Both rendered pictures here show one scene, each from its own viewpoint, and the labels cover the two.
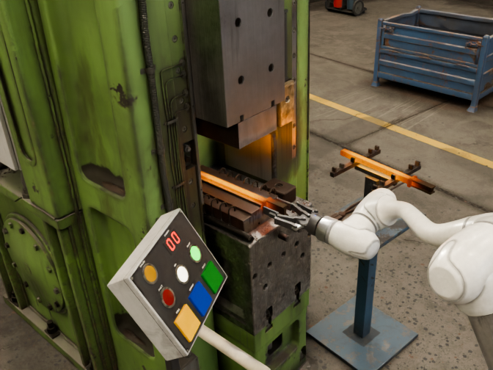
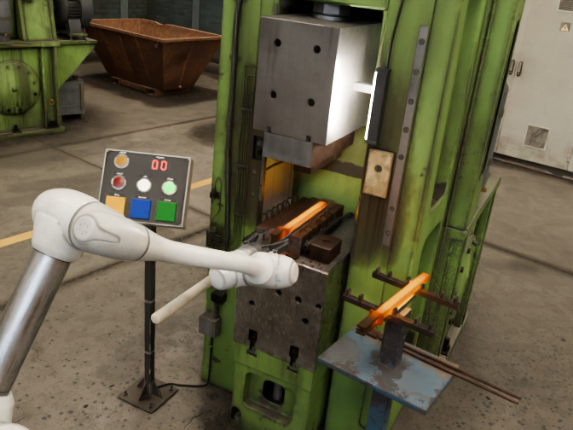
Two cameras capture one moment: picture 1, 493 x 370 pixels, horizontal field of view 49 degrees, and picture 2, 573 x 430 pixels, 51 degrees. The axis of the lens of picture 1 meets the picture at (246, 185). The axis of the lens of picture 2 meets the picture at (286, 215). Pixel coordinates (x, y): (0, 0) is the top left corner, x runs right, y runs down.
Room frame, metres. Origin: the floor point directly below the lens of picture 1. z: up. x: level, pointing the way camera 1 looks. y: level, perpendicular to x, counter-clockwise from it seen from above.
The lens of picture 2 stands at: (1.08, -2.07, 1.96)
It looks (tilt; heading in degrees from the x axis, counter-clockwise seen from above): 23 degrees down; 72
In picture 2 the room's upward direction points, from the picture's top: 6 degrees clockwise
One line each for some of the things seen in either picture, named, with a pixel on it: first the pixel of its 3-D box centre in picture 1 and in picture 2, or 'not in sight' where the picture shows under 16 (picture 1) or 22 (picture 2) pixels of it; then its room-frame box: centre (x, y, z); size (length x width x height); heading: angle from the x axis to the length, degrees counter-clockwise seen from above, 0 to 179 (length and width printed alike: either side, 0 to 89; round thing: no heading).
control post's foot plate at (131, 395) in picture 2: not in sight; (148, 386); (1.24, 0.28, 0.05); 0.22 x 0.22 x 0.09; 47
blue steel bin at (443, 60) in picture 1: (443, 54); not in sight; (5.43, -2.09, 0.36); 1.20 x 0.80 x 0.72; 42
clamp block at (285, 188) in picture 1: (279, 192); (326, 248); (1.87, -0.13, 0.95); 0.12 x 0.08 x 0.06; 47
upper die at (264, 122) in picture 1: (215, 112); (311, 137); (1.85, 0.10, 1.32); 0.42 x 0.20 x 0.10; 47
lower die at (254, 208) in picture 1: (221, 196); (301, 221); (1.85, 0.10, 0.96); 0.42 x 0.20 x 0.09; 47
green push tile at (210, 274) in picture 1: (211, 277); (166, 212); (1.29, 0.12, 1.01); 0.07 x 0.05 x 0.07; 162
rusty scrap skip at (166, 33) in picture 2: not in sight; (149, 58); (1.71, 7.07, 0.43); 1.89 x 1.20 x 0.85; 126
